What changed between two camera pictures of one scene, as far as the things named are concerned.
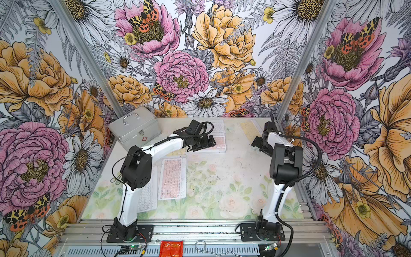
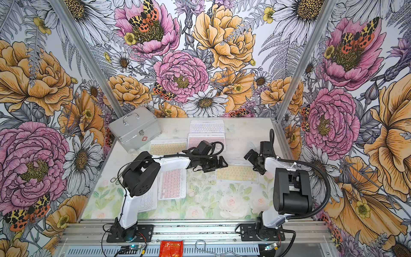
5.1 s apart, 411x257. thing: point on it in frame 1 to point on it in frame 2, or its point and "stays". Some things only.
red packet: (171, 249) stays
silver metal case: (136, 128) stays
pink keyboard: (173, 180) stays
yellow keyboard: (251, 129) to (241, 173)
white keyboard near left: (147, 196) stays
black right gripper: (269, 151) to (254, 154)
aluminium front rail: (299, 232) stays
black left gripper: (205, 144) to (213, 165)
